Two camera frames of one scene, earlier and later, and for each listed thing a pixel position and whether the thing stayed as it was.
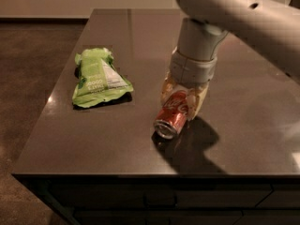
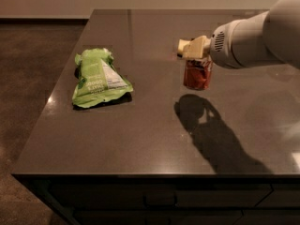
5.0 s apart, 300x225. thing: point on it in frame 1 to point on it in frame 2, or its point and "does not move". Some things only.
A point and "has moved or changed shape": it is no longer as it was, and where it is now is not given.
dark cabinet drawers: (102, 200) does not move
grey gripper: (191, 68) to (219, 49)
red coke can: (172, 115) has moved or changed shape
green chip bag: (99, 79) does not move
